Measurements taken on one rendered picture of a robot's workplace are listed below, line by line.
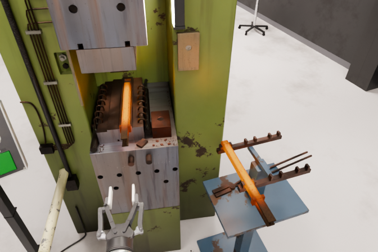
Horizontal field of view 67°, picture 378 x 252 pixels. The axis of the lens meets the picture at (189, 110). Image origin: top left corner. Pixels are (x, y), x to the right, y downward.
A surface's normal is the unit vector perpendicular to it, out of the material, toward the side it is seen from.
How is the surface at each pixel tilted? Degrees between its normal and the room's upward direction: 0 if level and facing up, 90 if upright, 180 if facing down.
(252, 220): 0
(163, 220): 90
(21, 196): 0
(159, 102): 0
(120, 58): 90
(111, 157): 90
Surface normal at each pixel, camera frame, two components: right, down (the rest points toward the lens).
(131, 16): 0.14, 0.60
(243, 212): 0.00, -0.79
